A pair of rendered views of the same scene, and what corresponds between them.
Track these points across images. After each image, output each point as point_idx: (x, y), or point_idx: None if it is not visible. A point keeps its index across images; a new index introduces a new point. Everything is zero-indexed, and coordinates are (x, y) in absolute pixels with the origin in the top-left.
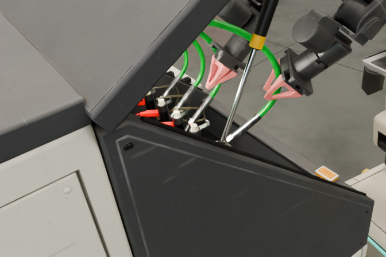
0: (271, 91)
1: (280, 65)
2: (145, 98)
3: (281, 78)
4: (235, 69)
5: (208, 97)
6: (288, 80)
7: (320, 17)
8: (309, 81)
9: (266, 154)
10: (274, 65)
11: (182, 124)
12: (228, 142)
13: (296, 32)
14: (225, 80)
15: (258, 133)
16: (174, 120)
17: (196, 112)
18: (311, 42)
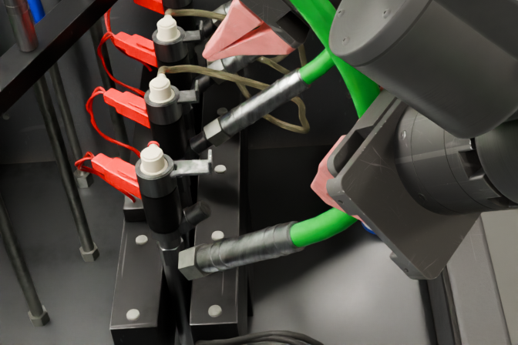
0: (322, 180)
1: (379, 94)
2: None
3: (329, 153)
4: (301, 27)
5: (291, 77)
6: (327, 182)
7: None
8: (461, 216)
9: (450, 333)
10: (349, 85)
11: (172, 128)
12: (180, 271)
13: None
14: (253, 51)
15: (460, 257)
16: (146, 107)
17: (237, 107)
18: (374, 75)
